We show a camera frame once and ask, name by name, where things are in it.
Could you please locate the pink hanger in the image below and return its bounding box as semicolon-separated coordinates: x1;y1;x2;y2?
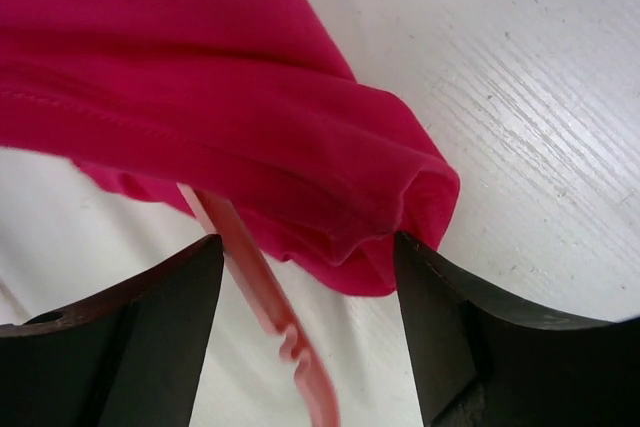
178;184;341;427

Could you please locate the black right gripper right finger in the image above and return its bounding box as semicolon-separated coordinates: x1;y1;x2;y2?
393;232;639;426

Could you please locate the red t shirt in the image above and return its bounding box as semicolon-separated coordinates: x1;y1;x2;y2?
1;0;460;296

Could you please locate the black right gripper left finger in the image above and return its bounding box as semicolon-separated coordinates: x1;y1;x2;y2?
1;235;223;426

